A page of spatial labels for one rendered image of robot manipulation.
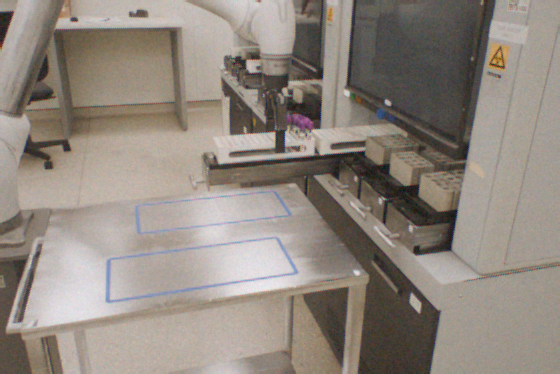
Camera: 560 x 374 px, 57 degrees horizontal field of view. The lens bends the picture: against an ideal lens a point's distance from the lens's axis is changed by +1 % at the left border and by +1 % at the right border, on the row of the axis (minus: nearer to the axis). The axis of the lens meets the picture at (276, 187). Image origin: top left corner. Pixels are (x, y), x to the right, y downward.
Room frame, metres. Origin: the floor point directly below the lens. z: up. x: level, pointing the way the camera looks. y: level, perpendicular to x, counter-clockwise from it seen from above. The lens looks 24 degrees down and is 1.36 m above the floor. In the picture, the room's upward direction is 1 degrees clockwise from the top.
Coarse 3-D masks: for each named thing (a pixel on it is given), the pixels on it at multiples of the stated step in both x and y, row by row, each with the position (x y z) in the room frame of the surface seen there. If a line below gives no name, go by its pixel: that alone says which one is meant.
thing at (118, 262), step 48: (240, 192) 1.17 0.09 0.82; (288, 192) 1.18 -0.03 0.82; (48, 240) 0.92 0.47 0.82; (96, 240) 0.92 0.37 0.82; (144, 240) 0.92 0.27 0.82; (192, 240) 0.93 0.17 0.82; (240, 240) 0.93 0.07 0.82; (288, 240) 0.93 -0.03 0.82; (336, 240) 0.94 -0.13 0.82; (48, 288) 0.75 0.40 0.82; (96, 288) 0.75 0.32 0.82; (144, 288) 0.76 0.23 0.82; (192, 288) 0.76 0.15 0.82; (240, 288) 0.76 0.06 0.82; (288, 288) 0.76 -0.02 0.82; (288, 336) 1.21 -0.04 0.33
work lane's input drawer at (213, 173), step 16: (208, 160) 1.40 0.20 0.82; (272, 160) 1.42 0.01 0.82; (288, 160) 1.43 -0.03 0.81; (304, 160) 1.44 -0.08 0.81; (320, 160) 1.45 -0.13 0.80; (336, 160) 1.46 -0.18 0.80; (192, 176) 1.43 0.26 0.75; (208, 176) 1.35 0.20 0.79; (224, 176) 1.36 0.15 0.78; (240, 176) 1.38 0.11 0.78; (256, 176) 1.39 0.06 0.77; (272, 176) 1.40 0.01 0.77; (288, 176) 1.42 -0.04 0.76; (304, 176) 1.43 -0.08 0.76
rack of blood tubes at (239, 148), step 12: (216, 144) 1.41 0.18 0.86; (228, 144) 1.41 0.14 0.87; (240, 144) 1.41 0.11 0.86; (252, 144) 1.41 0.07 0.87; (264, 144) 1.42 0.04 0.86; (288, 144) 1.44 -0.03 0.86; (300, 144) 1.45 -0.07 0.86; (312, 144) 1.46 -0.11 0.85; (216, 156) 1.41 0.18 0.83; (228, 156) 1.39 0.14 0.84; (240, 156) 1.46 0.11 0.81; (252, 156) 1.47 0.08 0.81; (264, 156) 1.42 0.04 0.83; (276, 156) 1.43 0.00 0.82; (288, 156) 1.44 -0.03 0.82
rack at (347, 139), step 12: (312, 132) 1.55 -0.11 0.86; (324, 132) 1.55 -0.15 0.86; (336, 132) 1.55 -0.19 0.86; (348, 132) 1.55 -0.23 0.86; (360, 132) 1.55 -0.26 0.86; (372, 132) 1.56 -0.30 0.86; (384, 132) 1.55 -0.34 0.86; (396, 132) 1.56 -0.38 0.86; (324, 144) 1.47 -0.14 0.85; (336, 144) 1.59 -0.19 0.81; (348, 144) 1.59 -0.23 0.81; (360, 144) 1.59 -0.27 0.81
